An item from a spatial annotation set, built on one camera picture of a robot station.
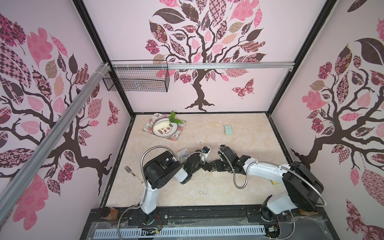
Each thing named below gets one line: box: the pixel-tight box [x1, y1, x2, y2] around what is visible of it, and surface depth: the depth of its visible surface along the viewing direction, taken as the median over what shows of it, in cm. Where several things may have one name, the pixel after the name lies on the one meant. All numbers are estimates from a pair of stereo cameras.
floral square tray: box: [142, 113, 187, 142], surface depth 112 cm
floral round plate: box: [152, 117, 179, 138], surface depth 110 cm
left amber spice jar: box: [101, 207, 119, 220], surface depth 73 cm
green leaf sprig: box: [168, 110, 183, 124], surface depth 116 cm
